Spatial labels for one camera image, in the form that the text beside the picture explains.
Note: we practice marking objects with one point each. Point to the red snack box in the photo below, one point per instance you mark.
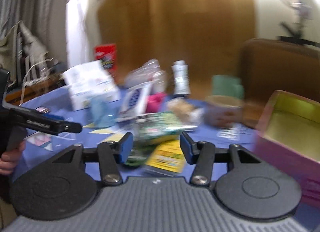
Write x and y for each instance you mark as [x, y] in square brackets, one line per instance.
[107, 55]

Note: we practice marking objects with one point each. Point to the light blue plastic packet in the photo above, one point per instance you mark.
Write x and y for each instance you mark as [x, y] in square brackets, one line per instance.
[103, 112]

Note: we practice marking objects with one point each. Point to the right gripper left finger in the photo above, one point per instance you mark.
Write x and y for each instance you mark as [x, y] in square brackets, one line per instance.
[110, 154]

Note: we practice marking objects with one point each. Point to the brown chair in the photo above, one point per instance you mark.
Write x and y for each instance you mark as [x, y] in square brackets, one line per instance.
[269, 65]

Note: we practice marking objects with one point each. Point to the round tape roll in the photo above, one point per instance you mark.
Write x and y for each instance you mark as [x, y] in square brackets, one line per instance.
[223, 111]

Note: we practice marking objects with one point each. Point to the white tissue pack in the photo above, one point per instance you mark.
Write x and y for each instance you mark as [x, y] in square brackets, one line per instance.
[88, 80]

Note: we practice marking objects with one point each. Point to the pink tin box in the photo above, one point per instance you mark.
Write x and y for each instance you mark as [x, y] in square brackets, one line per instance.
[287, 137]

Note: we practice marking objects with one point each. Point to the plastic bag of cups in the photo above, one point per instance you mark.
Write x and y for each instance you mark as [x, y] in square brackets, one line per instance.
[150, 71]

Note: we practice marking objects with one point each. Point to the yellow card pack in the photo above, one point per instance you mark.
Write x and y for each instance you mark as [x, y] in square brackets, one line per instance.
[167, 159]

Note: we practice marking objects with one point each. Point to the person's left hand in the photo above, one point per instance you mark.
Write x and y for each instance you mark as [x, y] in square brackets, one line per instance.
[10, 159]

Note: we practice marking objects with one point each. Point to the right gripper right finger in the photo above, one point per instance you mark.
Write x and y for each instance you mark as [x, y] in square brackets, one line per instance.
[202, 155]

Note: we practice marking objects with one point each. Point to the green white carton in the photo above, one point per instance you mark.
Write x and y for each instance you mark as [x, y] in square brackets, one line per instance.
[181, 79]

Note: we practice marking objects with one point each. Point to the pink towel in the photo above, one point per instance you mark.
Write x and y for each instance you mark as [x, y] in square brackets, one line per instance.
[154, 102]

